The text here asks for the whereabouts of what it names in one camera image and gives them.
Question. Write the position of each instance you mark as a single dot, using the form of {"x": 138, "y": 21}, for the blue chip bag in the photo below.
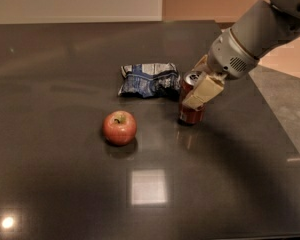
{"x": 150, "y": 80}

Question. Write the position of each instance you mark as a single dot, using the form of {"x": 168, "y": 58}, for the red apple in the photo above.
{"x": 119, "y": 128}

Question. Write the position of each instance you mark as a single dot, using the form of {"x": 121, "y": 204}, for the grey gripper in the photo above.
{"x": 227, "y": 54}

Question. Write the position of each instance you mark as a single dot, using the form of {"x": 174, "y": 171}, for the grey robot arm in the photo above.
{"x": 266, "y": 26}

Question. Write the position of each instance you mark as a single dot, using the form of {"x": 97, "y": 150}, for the red coke can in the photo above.
{"x": 191, "y": 111}

